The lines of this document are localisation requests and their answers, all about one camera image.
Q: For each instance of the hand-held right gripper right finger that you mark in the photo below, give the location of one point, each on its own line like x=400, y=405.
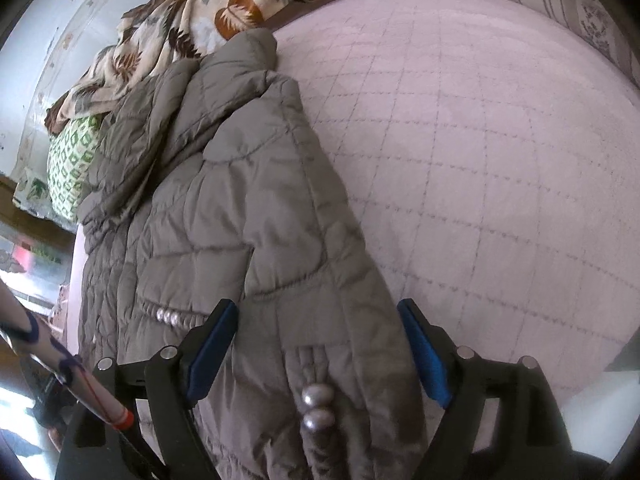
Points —
x=425, y=355

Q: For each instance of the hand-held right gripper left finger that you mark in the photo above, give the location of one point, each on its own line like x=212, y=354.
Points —
x=215, y=350

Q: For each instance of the olive hooded puffer jacket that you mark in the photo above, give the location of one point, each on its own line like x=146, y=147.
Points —
x=225, y=210

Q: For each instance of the white rod with red tip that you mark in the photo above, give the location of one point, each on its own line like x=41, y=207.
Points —
x=45, y=340

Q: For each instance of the pink quilted bed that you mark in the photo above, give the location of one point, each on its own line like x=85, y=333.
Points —
x=475, y=160

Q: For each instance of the green checkered pillow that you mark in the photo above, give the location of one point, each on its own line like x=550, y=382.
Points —
x=70, y=165

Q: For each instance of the leaf print bag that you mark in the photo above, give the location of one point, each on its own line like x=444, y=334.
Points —
x=32, y=192

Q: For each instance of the cream leaf print blanket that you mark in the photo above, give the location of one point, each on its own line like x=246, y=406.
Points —
x=165, y=25

